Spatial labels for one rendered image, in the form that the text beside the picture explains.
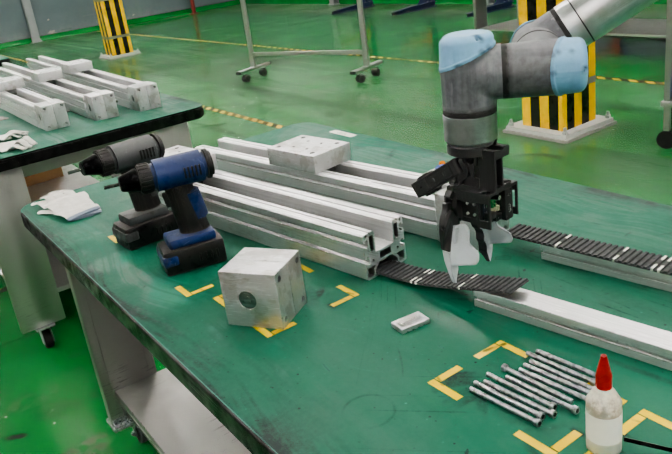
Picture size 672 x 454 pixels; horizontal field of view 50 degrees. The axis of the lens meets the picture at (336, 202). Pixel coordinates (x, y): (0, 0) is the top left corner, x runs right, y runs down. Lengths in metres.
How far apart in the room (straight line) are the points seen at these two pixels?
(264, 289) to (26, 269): 1.84
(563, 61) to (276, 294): 0.53
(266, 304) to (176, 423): 0.90
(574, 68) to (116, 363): 1.56
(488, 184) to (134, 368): 1.40
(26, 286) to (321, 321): 1.88
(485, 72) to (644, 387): 0.44
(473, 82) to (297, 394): 0.48
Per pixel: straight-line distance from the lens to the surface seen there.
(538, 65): 1.00
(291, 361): 1.06
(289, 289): 1.15
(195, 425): 1.96
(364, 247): 1.23
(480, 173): 1.04
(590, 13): 1.12
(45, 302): 2.93
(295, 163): 1.59
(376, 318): 1.13
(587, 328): 1.05
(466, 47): 0.99
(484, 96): 1.01
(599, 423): 0.85
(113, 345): 2.14
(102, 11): 11.28
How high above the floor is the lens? 1.35
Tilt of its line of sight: 20 degrees down
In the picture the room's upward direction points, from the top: 8 degrees counter-clockwise
